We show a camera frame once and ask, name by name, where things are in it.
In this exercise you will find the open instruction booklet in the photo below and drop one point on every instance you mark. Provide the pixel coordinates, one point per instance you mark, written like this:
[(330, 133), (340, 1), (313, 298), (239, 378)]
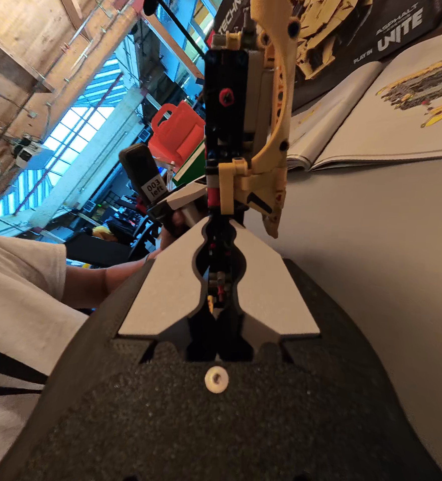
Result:
[(394, 131)]

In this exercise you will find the green storage bin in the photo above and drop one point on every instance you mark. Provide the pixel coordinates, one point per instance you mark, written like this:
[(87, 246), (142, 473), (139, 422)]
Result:
[(194, 165)]

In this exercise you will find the person's left hand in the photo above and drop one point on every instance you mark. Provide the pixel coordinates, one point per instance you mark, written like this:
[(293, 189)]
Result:
[(168, 238)]

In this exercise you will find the person's left forearm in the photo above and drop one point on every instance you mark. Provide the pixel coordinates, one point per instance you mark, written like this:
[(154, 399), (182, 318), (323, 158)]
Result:
[(93, 282)]

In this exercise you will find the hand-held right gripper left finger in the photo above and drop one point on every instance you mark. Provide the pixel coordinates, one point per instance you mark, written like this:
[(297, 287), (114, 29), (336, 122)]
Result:
[(161, 297)]

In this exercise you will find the glass skylight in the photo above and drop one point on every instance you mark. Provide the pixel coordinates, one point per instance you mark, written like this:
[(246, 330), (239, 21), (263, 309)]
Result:
[(74, 127)]

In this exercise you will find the black disc on rod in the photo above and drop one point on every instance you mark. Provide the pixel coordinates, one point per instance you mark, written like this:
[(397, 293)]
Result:
[(149, 6)]

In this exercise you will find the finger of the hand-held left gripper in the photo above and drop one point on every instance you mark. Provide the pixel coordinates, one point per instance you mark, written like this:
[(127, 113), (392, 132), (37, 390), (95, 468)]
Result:
[(189, 195)]

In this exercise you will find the grey desk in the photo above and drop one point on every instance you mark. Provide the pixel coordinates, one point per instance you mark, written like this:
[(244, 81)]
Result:
[(356, 244)]

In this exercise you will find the yellow toy car model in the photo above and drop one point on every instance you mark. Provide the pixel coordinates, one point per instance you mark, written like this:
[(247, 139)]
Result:
[(224, 75)]

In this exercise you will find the toy car set box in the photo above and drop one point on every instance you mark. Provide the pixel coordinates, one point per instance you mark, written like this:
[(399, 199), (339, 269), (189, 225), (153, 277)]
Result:
[(394, 22)]

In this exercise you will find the yellow arch panel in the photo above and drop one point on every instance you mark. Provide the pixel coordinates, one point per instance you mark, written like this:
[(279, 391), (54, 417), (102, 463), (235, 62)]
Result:
[(292, 56)]

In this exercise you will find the red storage bin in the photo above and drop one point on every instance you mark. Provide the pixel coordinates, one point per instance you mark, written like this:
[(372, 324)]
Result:
[(176, 139)]

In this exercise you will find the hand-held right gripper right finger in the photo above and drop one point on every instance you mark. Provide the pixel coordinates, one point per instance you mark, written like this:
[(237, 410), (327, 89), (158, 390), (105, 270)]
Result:
[(277, 297)]

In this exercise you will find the person's white shirt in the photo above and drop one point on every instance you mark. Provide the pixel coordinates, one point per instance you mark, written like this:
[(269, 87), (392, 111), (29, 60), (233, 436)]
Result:
[(18, 300)]

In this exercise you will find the white ceiling camera unit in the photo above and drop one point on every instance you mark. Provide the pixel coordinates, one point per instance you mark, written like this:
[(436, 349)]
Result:
[(29, 154)]

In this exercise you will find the black desk divider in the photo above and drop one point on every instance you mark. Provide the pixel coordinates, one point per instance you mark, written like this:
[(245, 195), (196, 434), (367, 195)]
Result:
[(100, 251)]

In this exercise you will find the black office chair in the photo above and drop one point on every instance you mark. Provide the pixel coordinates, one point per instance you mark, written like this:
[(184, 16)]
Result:
[(146, 236)]

